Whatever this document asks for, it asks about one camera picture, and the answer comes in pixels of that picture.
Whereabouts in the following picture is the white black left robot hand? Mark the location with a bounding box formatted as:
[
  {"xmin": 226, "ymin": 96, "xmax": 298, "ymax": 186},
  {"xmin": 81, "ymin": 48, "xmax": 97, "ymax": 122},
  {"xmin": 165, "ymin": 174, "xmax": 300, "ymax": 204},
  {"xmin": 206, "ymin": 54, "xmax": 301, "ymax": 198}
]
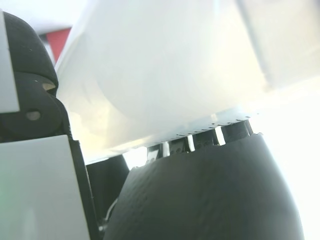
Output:
[{"xmin": 0, "ymin": 9, "xmax": 307, "ymax": 240}]

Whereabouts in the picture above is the large translucent plastic syringe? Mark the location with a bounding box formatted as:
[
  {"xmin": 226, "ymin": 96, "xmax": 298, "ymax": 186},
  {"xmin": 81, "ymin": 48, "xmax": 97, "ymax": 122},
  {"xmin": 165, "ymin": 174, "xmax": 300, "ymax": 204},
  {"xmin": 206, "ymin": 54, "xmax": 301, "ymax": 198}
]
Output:
[{"xmin": 53, "ymin": 0, "xmax": 320, "ymax": 161}]

